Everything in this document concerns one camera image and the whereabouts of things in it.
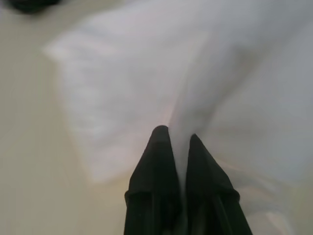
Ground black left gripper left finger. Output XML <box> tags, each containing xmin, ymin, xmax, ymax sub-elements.
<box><xmin>124</xmin><ymin>125</ymin><xmax>183</xmax><ymax>235</ymax></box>

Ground white elastic-waist shorts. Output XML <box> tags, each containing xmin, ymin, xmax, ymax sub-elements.
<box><xmin>42</xmin><ymin>0</ymin><xmax>313</xmax><ymax>235</ymax></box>

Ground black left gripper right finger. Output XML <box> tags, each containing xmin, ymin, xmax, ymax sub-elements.
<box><xmin>183</xmin><ymin>133</ymin><xmax>255</xmax><ymax>235</ymax></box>

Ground black rounded object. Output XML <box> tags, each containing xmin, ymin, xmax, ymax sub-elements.
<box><xmin>5</xmin><ymin>0</ymin><xmax>62</xmax><ymax>15</ymax></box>

